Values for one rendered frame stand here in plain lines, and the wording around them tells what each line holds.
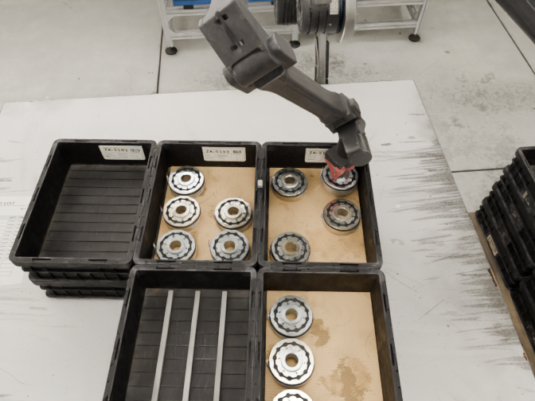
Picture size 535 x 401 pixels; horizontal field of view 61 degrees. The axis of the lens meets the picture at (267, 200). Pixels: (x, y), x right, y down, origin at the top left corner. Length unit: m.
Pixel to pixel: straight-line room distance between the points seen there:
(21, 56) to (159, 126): 1.94
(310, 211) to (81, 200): 0.66
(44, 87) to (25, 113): 1.28
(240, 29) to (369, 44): 2.58
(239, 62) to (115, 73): 2.41
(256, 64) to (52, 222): 0.84
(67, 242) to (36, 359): 0.31
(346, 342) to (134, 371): 0.49
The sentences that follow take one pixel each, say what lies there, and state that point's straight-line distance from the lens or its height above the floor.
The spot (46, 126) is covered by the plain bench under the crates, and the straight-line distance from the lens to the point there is 1.85.
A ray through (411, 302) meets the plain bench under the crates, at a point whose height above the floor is 0.70.
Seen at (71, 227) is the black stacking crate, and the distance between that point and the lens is 1.36.
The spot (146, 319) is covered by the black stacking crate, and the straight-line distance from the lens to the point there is 1.17.
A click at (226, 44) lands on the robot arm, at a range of 0.76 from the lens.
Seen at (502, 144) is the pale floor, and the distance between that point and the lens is 2.88.
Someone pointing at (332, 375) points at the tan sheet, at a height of 0.83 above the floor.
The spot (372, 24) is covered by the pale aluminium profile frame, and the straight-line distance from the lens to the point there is 3.25.
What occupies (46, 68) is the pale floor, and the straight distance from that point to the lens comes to 3.35.
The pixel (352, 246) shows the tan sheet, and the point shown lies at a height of 0.83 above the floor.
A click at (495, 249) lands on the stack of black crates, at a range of 2.18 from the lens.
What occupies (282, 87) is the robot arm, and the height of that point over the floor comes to 1.35.
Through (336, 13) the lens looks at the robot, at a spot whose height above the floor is 1.16.
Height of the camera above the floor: 1.89
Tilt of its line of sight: 55 degrees down
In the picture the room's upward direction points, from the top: straight up
